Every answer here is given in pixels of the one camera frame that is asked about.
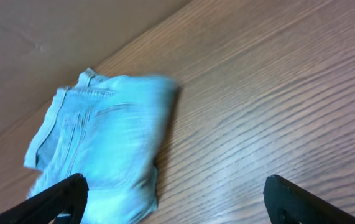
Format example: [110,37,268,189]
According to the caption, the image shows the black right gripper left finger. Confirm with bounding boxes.
[0,174,89,224]

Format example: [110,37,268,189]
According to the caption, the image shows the light blue denim shorts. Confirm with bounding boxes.
[24,69,177,223]

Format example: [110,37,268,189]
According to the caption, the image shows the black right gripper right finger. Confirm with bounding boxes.
[263,175,355,224]

